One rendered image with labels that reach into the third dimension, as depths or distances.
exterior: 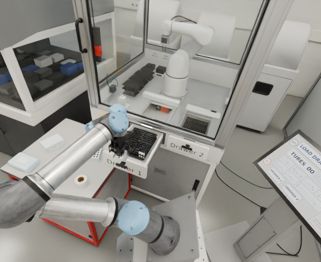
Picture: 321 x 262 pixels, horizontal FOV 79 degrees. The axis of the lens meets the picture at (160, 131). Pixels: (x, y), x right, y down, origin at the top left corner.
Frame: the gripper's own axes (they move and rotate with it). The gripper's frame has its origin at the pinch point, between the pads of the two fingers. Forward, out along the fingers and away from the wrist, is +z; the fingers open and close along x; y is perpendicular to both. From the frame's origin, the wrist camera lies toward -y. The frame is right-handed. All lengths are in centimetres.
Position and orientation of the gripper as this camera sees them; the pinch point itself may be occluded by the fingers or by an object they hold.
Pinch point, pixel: (122, 156)
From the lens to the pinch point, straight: 113.5
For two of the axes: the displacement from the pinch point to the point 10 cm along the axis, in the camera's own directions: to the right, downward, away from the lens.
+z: -1.0, 7.5, 6.6
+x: 9.2, 3.1, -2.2
